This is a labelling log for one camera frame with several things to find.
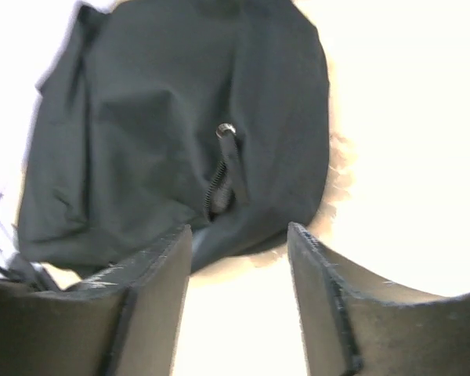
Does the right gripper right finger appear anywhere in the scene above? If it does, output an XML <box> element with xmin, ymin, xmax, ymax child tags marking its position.
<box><xmin>287</xmin><ymin>223</ymin><xmax>470</xmax><ymax>376</ymax></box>

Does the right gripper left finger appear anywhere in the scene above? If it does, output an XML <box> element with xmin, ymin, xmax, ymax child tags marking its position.
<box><xmin>0</xmin><ymin>226</ymin><xmax>192</xmax><ymax>376</ymax></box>

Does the black student backpack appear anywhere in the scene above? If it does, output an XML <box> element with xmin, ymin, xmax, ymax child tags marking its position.
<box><xmin>0</xmin><ymin>1</ymin><xmax>330</xmax><ymax>290</ymax></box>

